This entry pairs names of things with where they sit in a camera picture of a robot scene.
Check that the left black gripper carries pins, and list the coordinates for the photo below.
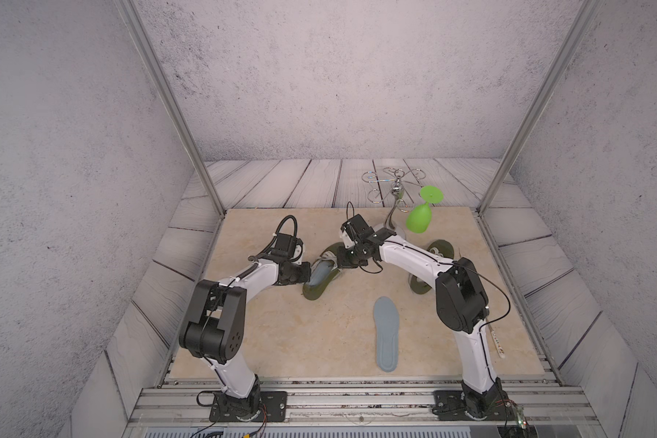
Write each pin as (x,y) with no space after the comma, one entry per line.
(305,276)

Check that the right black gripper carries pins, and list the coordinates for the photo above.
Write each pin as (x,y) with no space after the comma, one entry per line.
(343,262)

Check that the grey insole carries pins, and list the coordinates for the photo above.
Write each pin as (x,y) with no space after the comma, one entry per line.
(323,272)
(387,324)

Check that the olive green shoe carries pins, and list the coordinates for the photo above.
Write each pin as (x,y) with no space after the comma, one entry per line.
(441,248)
(330,253)

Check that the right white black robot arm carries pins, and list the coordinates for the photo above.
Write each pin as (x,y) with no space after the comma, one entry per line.
(461,300)

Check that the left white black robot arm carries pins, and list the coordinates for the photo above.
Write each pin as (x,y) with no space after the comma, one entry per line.
(214,324)

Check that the hanging green plastic wine glass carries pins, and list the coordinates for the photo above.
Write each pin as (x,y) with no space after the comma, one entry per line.
(419,219)

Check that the silver metal glass stand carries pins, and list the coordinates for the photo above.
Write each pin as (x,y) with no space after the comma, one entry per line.
(393,188)

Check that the metal spoon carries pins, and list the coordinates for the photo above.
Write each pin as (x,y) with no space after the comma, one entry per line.
(499,348)

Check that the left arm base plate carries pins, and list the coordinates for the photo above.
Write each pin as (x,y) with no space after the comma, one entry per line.
(257,407)

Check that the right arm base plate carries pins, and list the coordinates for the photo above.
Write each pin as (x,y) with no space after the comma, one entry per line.
(473,406)

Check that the aluminium rail base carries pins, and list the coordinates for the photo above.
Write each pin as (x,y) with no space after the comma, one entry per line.
(371,402)

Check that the left aluminium frame post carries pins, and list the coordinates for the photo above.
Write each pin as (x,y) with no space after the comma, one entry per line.
(142,42)

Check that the aluminium frame post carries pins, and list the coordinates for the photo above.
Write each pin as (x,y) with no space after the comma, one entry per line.
(142,42)
(571,43)

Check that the right aluminium frame post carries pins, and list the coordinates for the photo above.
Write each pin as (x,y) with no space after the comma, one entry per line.
(571,43)

